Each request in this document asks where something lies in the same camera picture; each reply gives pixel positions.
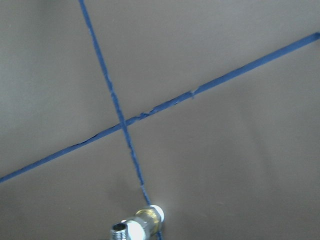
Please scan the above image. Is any chrome metal angle valve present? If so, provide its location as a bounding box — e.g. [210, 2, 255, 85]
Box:
[109, 217, 147, 240]

